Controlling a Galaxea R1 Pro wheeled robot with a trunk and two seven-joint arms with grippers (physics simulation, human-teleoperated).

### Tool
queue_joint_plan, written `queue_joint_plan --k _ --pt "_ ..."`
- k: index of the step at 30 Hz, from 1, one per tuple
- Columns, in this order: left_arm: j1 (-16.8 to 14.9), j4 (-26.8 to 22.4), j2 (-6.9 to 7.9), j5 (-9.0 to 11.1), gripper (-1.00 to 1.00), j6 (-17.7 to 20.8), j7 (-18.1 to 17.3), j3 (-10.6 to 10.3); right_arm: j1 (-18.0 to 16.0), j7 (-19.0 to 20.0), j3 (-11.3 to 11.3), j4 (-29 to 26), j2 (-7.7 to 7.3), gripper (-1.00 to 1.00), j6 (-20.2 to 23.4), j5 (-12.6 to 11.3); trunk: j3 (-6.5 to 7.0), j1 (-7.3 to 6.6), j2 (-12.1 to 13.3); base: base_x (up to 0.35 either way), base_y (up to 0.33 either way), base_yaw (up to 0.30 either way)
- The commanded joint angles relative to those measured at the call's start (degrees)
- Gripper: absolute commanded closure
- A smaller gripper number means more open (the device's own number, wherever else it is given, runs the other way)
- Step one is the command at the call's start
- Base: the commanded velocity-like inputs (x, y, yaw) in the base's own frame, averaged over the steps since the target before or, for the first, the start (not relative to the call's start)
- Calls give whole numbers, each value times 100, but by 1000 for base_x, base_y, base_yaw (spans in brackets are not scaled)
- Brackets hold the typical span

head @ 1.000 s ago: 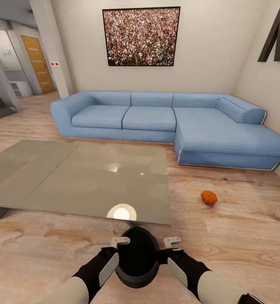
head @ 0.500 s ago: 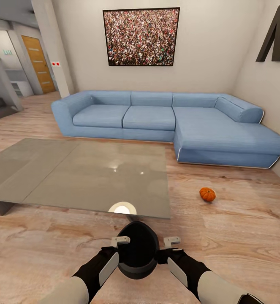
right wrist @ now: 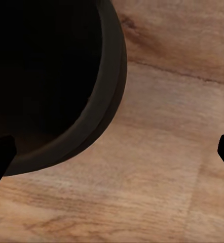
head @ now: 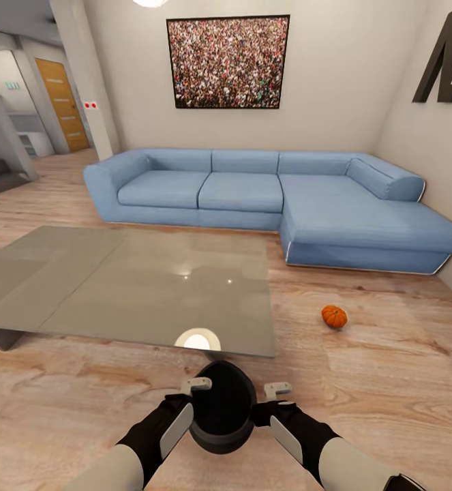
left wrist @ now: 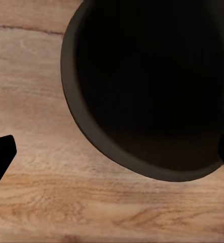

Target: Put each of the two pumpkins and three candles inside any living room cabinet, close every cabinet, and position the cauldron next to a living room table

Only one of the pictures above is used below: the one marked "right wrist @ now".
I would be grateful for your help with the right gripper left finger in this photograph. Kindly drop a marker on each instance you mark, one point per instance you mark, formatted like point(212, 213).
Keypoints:
point(7, 152)

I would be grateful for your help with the cauldron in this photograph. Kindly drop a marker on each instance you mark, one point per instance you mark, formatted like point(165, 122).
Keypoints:
point(63, 72)

